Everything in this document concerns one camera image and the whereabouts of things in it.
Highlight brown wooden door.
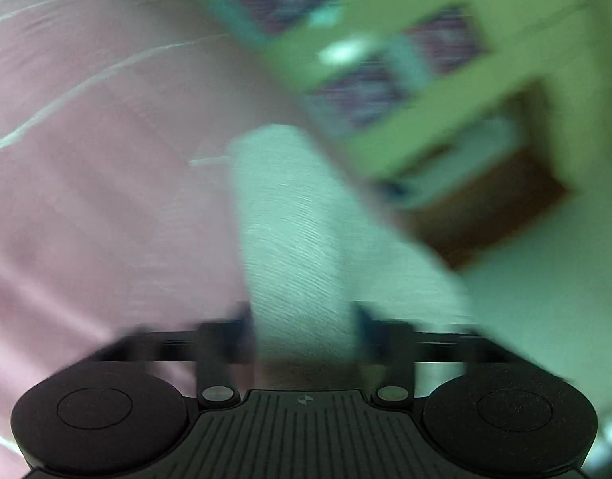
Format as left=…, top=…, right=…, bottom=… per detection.
left=403, top=147, right=570, bottom=271

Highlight grey-green pants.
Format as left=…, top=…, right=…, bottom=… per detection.
left=225, top=124, right=479, bottom=366

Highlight pink checked bed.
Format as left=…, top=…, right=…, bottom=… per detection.
left=0, top=0, right=366, bottom=479

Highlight pale green wardrobe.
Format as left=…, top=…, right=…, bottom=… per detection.
left=173, top=0, right=612, bottom=195

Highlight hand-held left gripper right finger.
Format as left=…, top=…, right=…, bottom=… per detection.
left=352, top=301, right=519, bottom=408

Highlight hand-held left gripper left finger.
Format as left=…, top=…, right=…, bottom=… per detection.
left=92, top=303, right=257, bottom=408

